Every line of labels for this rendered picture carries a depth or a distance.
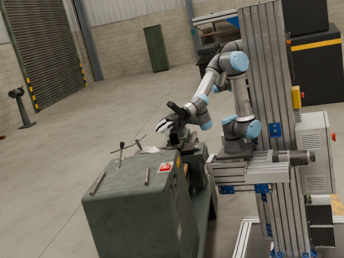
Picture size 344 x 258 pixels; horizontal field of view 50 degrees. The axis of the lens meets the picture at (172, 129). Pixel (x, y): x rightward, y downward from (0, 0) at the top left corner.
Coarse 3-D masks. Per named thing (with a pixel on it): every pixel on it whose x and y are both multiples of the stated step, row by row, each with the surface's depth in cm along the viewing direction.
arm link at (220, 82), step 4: (228, 44) 276; (232, 44) 275; (224, 48) 278; (228, 48) 275; (232, 48) 274; (236, 48) 275; (224, 72) 290; (220, 76) 294; (224, 76) 294; (216, 80) 301; (220, 80) 297; (224, 80) 298; (216, 84) 303; (220, 84) 301; (224, 84) 307; (212, 88) 307; (216, 88) 304; (220, 88) 304; (224, 88) 307; (216, 92) 305
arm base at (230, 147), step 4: (228, 140) 235; (232, 140) 234; (236, 140) 234; (240, 140) 235; (224, 144) 240; (228, 144) 236; (232, 144) 234; (236, 144) 234; (240, 144) 235; (244, 144) 236; (224, 148) 240; (228, 148) 236; (232, 148) 235; (236, 148) 234; (240, 148) 235; (244, 148) 236; (224, 152) 241; (228, 152) 236; (232, 152) 235; (236, 152) 234; (240, 152) 234
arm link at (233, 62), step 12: (228, 60) 208; (240, 60) 207; (228, 72) 211; (240, 72) 209; (240, 84) 213; (240, 96) 215; (240, 108) 218; (240, 120) 220; (252, 120) 219; (240, 132) 224; (252, 132) 219
